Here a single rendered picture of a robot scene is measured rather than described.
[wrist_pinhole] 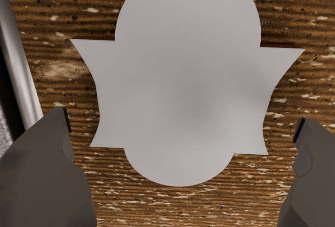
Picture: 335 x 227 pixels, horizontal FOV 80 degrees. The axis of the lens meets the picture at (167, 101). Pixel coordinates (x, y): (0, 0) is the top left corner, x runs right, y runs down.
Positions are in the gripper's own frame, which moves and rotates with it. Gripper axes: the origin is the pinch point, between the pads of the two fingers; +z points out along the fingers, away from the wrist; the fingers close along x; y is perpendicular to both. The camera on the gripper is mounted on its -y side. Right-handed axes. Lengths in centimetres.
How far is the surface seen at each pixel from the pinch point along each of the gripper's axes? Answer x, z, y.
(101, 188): -6.2, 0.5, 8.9
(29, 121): -11.8, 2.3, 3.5
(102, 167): -5.8, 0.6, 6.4
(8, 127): -14.5, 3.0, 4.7
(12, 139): -14.6, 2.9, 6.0
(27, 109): -11.6, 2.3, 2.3
